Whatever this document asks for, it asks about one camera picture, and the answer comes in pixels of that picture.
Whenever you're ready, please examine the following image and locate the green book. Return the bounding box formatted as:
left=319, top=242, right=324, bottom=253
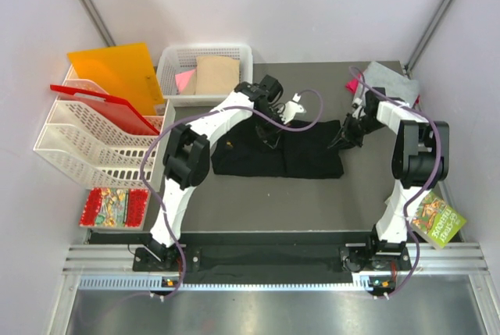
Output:
left=410, top=191, right=466, bottom=249

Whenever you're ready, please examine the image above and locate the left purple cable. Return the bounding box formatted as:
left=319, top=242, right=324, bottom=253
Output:
left=139, top=88, right=325, bottom=299

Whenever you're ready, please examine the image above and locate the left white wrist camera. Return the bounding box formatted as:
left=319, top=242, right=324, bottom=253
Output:
left=280, top=93, right=306, bottom=124

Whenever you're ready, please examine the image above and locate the white file rack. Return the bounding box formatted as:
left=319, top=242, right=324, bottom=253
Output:
left=34, top=96, right=155, bottom=190

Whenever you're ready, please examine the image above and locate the tan folded t shirt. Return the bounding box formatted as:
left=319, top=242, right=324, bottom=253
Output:
left=195, top=55, right=240, bottom=95

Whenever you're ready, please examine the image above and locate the pink item in basket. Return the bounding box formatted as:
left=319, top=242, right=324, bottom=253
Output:
left=175, top=69, right=196, bottom=95

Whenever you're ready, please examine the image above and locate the black t shirt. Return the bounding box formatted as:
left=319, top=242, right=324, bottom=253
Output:
left=211, top=117, right=344, bottom=180

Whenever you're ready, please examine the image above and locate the orange plastic folder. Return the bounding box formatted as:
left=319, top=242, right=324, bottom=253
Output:
left=67, top=43, right=165, bottom=116

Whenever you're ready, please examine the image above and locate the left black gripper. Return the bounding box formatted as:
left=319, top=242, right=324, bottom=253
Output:
left=252, top=109, right=289, bottom=148

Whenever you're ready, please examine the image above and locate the folded grey t shirt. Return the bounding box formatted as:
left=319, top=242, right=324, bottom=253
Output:
left=349, top=62, right=420, bottom=107

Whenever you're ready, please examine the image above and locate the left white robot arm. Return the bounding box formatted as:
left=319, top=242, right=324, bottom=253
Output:
left=145, top=75, right=292, bottom=272

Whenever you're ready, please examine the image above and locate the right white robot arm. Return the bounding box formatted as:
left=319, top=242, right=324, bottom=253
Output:
left=329, top=87, right=449, bottom=273

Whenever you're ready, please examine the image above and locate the folded pink t shirt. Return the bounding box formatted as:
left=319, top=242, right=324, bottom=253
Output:
left=345, top=74, right=361, bottom=94

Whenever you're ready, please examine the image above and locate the red comic book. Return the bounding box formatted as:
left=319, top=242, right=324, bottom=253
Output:
left=79, top=187, right=150, bottom=230

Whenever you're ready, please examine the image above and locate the white slotted cable duct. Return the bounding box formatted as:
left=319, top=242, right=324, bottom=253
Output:
left=77, top=275, right=395, bottom=292

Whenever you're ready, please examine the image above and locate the red plastic folder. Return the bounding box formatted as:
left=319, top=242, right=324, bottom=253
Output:
left=50, top=84, right=159, bottom=136

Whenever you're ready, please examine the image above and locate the white plastic basket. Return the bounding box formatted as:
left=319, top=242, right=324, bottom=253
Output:
left=156, top=44, right=253, bottom=107

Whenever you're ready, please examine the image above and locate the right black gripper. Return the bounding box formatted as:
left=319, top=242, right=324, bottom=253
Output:
left=330, top=113, right=387, bottom=151

